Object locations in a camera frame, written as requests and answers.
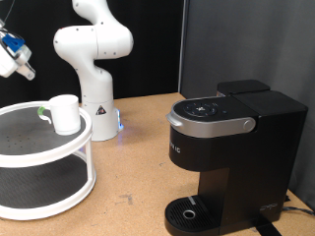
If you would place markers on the white two-tier round turntable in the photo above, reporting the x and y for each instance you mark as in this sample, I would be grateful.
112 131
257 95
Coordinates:
32 144

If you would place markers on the black fabric curtain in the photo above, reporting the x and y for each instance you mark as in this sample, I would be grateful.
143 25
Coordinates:
154 49

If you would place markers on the black coffee pod machine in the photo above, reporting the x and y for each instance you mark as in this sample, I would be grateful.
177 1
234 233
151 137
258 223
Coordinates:
229 26

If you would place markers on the white mug with green tape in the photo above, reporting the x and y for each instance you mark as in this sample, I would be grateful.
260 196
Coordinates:
65 114

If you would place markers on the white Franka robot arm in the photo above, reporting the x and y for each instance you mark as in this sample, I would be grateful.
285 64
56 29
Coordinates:
95 82

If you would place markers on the black Keurig coffee machine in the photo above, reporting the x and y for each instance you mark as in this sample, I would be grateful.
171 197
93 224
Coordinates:
249 164

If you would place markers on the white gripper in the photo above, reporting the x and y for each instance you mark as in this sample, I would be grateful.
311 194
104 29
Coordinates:
6 64

